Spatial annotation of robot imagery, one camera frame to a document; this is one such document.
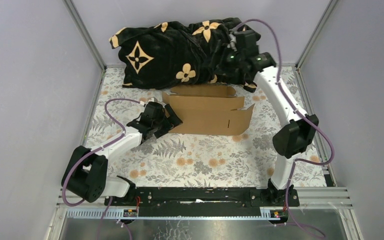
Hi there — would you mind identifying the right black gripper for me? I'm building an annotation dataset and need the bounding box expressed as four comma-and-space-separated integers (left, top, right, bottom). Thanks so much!
200, 40, 244, 78

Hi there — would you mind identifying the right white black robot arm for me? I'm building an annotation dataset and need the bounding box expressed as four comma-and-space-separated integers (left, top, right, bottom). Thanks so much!
217, 30, 319, 206

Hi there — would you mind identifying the aluminium frame rail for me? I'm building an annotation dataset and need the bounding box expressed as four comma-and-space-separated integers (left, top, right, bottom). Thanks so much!
67, 187, 353, 222

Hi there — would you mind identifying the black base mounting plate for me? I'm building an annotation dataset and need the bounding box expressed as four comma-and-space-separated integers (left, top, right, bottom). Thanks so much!
104, 187, 300, 217

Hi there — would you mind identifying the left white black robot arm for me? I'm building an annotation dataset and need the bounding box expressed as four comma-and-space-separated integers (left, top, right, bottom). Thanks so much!
61, 101, 183, 207

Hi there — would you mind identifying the black blanket with tan flowers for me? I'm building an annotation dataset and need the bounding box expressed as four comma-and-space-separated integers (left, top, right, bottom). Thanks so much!
108, 17, 257, 93

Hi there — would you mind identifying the brown cardboard box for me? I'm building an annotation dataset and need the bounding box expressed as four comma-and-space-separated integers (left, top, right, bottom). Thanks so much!
162, 84, 255, 136

